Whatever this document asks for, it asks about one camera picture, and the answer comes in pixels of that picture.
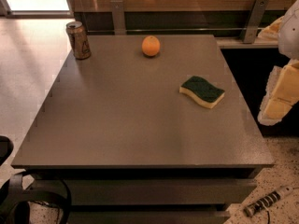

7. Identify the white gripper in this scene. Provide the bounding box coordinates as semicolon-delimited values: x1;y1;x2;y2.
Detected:
258;59;299;126

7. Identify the green and yellow sponge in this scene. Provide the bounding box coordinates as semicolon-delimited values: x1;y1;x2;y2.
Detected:
179;76;225;109

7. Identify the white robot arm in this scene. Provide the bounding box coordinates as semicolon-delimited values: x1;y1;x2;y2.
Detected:
258;0;299;126

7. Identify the orange soda can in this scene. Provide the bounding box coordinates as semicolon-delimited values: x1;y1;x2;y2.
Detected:
66;21;91;60

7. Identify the white power strip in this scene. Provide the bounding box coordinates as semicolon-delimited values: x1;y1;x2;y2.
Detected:
244;186;293;217

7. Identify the grey drawer cabinet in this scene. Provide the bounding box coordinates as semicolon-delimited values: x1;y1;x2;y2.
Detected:
12;35;273;224

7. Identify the orange fruit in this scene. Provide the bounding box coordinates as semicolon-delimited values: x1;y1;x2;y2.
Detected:
142;35;161;57

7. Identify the black chair base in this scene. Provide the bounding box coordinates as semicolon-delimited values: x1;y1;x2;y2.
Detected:
0;135;73;224

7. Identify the right metal bracket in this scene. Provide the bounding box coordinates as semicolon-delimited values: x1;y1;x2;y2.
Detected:
240;0;269;44

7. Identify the metal bracket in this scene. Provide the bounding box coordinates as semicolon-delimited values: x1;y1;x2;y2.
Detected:
110;0;126;35
240;0;269;44

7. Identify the left metal bracket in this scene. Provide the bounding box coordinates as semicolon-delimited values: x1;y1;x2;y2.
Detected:
110;0;126;35

